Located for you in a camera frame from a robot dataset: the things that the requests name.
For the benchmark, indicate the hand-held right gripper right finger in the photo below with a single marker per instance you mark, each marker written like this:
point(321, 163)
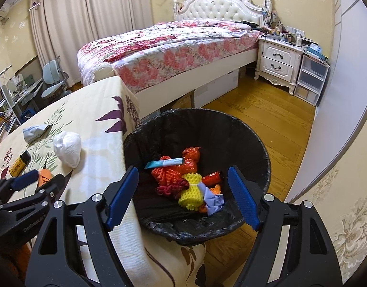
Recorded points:
point(244, 197)

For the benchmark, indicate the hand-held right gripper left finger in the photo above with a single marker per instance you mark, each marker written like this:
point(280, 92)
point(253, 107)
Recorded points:
point(120, 197)

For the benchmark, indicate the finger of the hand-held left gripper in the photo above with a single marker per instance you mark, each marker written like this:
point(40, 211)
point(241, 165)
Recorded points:
point(26, 178)
point(56, 181)

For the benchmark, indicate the orange wrapper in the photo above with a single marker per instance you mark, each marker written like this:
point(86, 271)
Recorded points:
point(46, 175)

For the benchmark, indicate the purple paper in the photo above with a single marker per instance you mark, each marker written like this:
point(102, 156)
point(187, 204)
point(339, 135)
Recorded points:
point(213, 201)

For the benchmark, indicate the red can with black cap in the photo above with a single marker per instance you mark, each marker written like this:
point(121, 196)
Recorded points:
point(212, 178)

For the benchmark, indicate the orange foam fruit net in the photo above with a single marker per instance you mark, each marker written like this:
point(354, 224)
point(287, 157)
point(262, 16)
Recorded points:
point(162, 175)

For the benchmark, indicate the dark red mesh net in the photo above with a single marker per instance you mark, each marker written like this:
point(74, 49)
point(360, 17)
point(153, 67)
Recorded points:
point(168, 189)

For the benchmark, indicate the blue and white packet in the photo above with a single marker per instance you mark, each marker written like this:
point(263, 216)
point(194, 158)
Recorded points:
point(159, 164)

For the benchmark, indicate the yellow foam fruit net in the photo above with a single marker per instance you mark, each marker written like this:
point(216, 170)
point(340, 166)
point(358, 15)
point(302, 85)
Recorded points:
point(191, 197)

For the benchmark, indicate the black-lined waste bin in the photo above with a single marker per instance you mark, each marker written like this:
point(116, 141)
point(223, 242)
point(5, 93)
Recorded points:
point(201, 131)

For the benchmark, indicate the yellow bottle with black cap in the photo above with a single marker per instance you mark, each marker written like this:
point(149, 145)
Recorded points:
point(18, 166)

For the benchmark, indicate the white crumpled plastic bag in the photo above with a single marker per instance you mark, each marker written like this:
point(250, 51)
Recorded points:
point(68, 149)

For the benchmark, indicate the grey crumpled wrapper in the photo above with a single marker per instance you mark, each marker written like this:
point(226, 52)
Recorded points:
point(34, 132)

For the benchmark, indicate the cluttered study desk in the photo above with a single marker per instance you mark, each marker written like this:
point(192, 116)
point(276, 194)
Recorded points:
point(28, 91)

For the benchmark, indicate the grey desk chair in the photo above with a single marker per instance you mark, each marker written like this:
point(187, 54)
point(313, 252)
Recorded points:
point(52, 71)

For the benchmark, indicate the brown cardboard box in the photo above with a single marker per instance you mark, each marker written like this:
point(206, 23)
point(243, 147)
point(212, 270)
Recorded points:
point(185, 101)

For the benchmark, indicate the white storage box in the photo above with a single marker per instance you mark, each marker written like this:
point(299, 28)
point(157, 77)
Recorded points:
point(216, 86)

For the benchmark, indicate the clear plastic drawer unit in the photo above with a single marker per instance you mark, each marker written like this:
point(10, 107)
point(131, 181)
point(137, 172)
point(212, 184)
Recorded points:
point(310, 77)

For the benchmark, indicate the white nightstand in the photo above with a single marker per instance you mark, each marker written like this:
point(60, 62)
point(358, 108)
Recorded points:
point(277, 59)

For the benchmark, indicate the white wardrobe door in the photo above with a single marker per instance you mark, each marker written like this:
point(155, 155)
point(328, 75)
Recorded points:
point(344, 95)

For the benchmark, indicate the pink floral blanket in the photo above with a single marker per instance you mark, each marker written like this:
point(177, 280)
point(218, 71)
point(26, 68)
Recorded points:
point(171, 47)

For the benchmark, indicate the beige pleated curtain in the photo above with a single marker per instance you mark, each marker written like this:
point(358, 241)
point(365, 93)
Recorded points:
point(117, 3)
point(61, 21)

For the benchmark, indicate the blue tissue box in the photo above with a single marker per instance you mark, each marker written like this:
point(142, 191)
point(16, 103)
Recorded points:
point(315, 50)

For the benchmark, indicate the cluster of toiletry bottles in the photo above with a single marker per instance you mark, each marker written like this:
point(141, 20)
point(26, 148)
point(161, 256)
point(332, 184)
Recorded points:
point(283, 33)

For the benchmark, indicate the dark clothes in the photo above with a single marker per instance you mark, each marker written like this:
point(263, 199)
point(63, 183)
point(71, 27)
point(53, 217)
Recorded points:
point(247, 24)

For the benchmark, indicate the wall air conditioner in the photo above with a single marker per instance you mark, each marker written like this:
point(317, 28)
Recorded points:
point(4, 12)

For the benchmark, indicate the white bed frame with headboard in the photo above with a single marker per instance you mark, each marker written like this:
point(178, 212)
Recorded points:
point(222, 7)

